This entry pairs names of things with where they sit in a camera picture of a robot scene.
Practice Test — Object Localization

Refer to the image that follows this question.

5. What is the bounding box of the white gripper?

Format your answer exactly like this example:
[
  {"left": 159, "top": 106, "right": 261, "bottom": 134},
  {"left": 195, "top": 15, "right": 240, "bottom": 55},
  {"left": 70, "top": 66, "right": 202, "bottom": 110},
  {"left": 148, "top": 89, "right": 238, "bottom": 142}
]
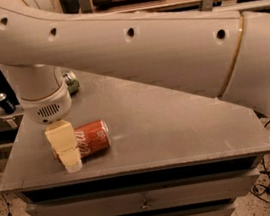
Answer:
[{"left": 18, "top": 80, "right": 83, "bottom": 173}]

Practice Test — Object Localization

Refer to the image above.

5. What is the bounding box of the red coke can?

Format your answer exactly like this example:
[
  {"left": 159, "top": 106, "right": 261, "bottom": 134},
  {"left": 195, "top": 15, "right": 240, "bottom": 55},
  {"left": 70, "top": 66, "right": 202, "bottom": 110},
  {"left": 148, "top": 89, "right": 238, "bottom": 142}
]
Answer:
[{"left": 49, "top": 117, "right": 114, "bottom": 164}]

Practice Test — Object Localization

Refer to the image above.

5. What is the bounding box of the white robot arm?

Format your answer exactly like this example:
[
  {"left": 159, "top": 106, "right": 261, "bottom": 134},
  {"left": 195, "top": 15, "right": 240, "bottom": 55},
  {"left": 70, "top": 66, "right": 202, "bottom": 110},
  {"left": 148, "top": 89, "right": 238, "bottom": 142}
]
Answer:
[{"left": 0, "top": 0, "right": 270, "bottom": 124}]

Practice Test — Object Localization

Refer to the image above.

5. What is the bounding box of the green soda can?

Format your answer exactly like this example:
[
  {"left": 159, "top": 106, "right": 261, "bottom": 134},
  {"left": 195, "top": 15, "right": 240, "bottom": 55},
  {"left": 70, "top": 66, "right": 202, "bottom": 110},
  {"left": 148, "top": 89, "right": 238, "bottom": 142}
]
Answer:
[{"left": 63, "top": 71, "right": 80, "bottom": 94}]

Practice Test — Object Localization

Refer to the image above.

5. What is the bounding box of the black soda can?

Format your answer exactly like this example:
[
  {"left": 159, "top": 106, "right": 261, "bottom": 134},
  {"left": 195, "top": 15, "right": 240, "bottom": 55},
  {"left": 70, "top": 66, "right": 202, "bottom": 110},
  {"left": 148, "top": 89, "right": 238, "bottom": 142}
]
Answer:
[{"left": 0, "top": 92, "right": 16, "bottom": 114}]

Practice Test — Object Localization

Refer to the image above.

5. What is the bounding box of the upper drawer with knob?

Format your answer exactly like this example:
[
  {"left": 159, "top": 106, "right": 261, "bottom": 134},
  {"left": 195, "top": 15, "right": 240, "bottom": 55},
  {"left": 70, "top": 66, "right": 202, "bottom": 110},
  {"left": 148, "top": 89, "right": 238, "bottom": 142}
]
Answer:
[{"left": 26, "top": 169, "right": 259, "bottom": 216}]

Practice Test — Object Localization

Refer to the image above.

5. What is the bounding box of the grey drawer cabinet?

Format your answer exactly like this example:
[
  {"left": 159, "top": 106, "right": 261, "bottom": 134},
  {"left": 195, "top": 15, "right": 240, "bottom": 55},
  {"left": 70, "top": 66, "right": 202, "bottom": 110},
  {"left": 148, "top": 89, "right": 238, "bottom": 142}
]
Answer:
[{"left": 0, "top": 72, "right": 270, "bottom": 216}]

